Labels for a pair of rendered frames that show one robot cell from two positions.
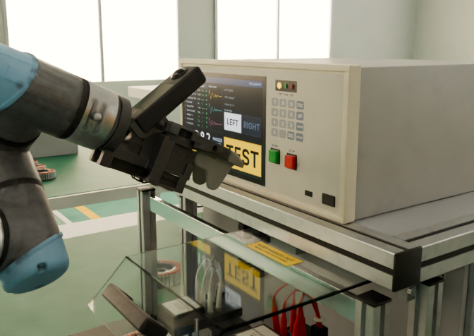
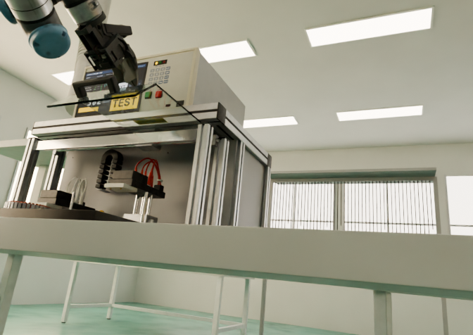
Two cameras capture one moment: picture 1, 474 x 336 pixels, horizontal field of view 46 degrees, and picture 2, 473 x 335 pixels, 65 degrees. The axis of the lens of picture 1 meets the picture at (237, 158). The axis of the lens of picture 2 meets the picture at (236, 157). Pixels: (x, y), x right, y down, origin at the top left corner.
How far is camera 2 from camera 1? 71 cm
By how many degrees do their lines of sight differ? 42
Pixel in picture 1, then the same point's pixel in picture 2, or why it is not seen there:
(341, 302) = (188, 134)
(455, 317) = (231, 166)
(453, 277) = (231, 148)
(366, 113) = (200, 71)
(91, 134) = (89, 9)
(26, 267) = (57, 27)
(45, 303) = not seen: outside the picture
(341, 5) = not seen: hidden behind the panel
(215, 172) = (128, 74)
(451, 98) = (224, 96)
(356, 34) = not seen: hidden behind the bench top
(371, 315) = (206, 127)
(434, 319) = (224, 157)
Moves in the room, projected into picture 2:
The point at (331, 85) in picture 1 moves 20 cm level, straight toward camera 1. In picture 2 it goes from (186, 56) to (208, 16)
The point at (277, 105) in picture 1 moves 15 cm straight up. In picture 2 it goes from (153, 72) to (161, 29)
